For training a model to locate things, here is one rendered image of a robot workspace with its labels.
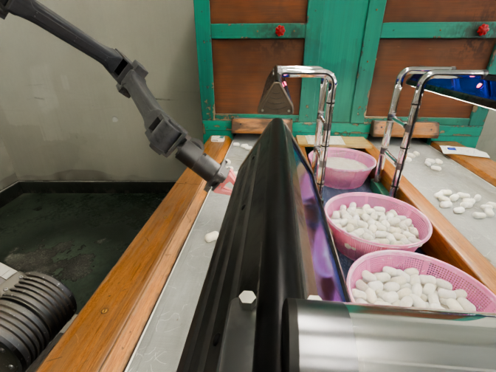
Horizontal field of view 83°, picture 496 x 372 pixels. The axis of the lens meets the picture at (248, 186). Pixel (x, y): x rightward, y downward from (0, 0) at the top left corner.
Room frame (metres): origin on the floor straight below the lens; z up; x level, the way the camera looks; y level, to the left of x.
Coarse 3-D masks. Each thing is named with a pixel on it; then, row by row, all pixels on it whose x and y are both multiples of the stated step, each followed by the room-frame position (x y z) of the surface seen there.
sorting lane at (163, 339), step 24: (240, 144) 1.35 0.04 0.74; (216, 216) 0.68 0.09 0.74; (192, 240) 0.57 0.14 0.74; (192, 264) 0.49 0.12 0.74; (168, 288) 0.42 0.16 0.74; (192, 288) 0.42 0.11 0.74; (168, 312) 0.36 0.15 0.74; (192, 312) 0.36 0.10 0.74; (144, 336) 0.31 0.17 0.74; (168, 336) 0.31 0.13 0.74; (144, 360) 0.27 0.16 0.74; (168, 360) 0.27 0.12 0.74
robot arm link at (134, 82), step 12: (132, 72) 0.95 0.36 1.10; (144, 72) 0.97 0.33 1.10; (132, 84) 0.89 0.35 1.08; (144, 84) 0.93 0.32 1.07; (132, 96) 0.85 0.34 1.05; (144, 96) 0.81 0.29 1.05; (144, 108) 0.77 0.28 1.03; (156, 108) 0.74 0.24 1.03; (144, 120) 0.74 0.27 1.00; (156, 120) 0.71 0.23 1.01; (156, 132) 0.67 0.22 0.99; (168, 132) 0.66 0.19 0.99; (180, 132) 0.68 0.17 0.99; (156, 144) 0.66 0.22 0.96; (168, 144) 0.67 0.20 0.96
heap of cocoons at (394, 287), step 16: (368, 272) 0.45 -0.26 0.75; (384, 272) 0.46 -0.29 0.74; (400, 272) 0.46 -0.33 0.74; (416, 272) 0.46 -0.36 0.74; (368, 288) 0.41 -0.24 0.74; (384, 288) 0.42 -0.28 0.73; (400, 288) 0.43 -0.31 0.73; (416, 288) 0.41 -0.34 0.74; (432, 288) 0.41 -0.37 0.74; (448, 288) 0.42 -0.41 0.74; (384, 304) 0.37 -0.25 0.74; (400, 304) 0.38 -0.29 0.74; (416, 304) 0.38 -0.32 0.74; (432, 304) 0.38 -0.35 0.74; (448, 304) 0.38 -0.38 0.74; (464, 304) 0.38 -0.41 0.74
